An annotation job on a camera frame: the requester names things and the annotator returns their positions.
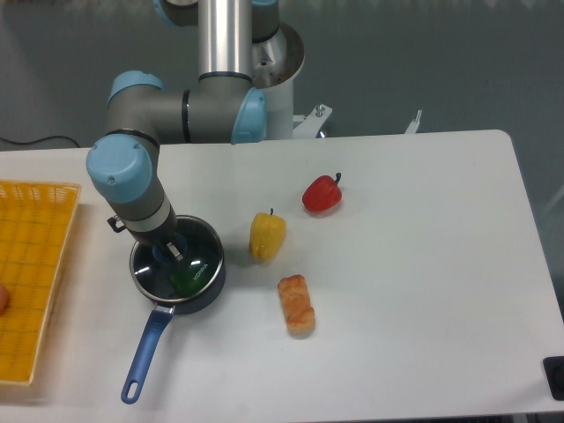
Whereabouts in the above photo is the black floor cable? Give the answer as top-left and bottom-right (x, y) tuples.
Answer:
(0, 135), (81, 148)

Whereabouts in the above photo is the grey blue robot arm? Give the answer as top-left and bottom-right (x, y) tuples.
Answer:
(86, 1), (279, 261)

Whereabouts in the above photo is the glass pot lid blue knob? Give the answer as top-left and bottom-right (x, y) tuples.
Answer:
(130, 215), (225, 307)

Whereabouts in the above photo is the white table bracket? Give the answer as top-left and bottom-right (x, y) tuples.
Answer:
(404, 109), (422, 135)

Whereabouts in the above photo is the yellow woven basket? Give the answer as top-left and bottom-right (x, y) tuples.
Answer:
(1, 180), (81, 386)

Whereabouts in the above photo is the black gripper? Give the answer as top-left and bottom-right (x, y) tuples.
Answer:
(107, 215), (183, 261)

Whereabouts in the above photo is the bread loaf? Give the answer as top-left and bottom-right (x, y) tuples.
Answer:
(278, 274), (315, 338)

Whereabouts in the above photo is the green bell pepper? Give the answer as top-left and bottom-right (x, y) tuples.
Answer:
(169, 263), (210, 298)

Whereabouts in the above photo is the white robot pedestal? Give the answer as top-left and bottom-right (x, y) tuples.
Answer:
(252, 22), (332, 140)

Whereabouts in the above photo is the black device at table edge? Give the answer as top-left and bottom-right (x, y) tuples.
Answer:
(543, 356), (564, 401)

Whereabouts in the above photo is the red bell pepper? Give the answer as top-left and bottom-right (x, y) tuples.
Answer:
(302, 172), (343, 213)

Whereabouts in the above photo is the yellow bell pepper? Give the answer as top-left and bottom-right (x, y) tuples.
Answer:
(249, 209), (286, 262)

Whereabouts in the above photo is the orange round fruit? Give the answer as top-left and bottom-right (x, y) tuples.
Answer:
(0, 284), (10, 313)

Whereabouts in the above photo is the dark pot blue handle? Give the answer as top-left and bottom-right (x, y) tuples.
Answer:
(120, 214), (227, 405)

